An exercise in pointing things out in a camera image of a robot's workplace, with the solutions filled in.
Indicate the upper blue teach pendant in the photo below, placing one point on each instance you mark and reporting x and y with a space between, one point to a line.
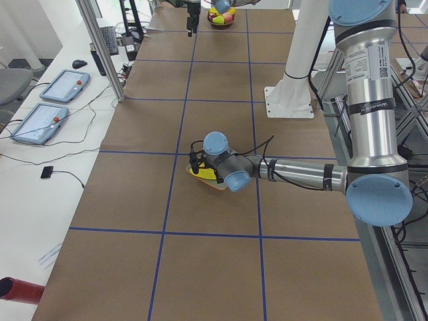
66 86

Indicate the grey square plate orange rim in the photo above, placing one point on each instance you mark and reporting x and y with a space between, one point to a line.
214 184

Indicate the black keyboard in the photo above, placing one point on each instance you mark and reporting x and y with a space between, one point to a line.
109 35

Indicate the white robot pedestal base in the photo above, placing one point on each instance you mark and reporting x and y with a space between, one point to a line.
291 97

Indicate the wicker fruit basket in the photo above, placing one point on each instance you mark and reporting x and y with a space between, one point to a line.
229 18

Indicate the blue teach pendant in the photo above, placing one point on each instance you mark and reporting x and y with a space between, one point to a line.
40 124
66 86

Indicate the brown paper table mat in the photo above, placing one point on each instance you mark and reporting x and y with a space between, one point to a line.
150 242

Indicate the black computer mouse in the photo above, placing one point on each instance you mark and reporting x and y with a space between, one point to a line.
77 64

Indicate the small black box with cable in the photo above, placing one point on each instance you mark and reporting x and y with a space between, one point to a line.
47 172

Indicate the lower blue teach pendant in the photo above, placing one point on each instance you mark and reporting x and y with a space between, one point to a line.
40 124

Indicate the yellow banana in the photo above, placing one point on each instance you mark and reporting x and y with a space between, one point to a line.
207 174
212 12

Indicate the aluminium frame post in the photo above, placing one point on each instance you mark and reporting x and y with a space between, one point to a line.
89 18

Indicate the green pear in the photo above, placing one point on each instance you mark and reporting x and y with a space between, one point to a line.
218 20

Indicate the red cylinder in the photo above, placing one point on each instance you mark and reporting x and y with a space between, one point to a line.
16 290

